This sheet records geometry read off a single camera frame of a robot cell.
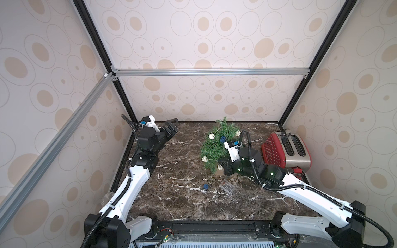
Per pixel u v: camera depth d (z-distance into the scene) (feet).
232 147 2.04
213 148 2.30
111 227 1.23
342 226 1.34
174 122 2.32
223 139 2.23
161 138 2.03
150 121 2.16
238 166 1.97
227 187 2.85
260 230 2.39
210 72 2.94
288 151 2.78
